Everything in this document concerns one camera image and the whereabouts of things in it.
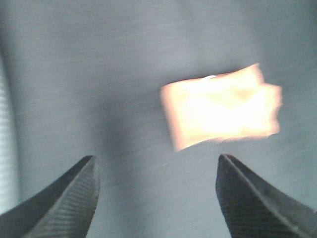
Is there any brown towel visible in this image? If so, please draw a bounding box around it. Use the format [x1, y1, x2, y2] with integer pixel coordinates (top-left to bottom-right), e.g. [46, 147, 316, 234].
[160, 63, 282, 151]

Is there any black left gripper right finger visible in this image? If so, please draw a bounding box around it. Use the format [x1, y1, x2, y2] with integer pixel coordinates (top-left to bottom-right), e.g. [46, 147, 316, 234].
[215, 154, 317, 238]

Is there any grey perforated laundry basket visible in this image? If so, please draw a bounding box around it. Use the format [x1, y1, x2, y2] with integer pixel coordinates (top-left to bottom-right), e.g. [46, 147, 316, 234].
[0, 59, 20, 213]

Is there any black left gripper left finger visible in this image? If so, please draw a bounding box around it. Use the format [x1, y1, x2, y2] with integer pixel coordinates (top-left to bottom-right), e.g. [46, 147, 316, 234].
[0, 155, 100, 238]

